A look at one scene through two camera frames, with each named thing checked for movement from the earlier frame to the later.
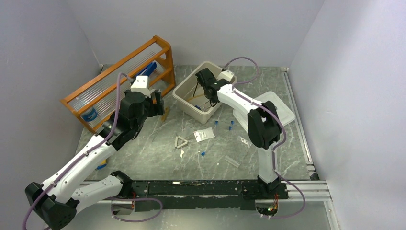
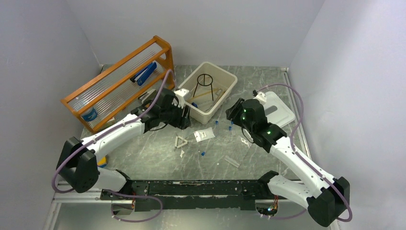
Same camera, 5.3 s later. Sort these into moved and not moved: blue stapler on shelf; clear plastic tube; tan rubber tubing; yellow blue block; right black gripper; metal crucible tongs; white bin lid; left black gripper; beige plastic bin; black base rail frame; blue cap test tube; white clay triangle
Moved: left black gripper; metal crucible tongs; right black gripper
Not moved: yellow blue block; white clay triangle; black base rail frame; white bin lid; clear plastic tube; tan rubber tubing; beige plastic bin; blue stapler on shelf; blue cap test tube
